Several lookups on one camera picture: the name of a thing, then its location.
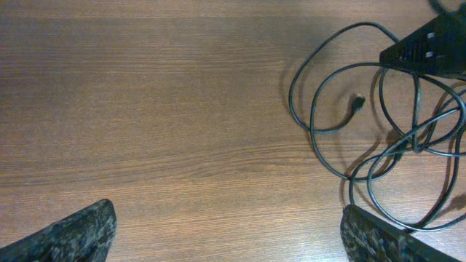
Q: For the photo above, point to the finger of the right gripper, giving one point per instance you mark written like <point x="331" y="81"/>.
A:
<point x="437" y="48"/>

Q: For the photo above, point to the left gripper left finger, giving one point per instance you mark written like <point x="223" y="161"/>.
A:
<point x="86" y="235"/>

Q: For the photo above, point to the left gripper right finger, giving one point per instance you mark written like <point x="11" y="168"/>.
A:
<point x="368" y="238"/>

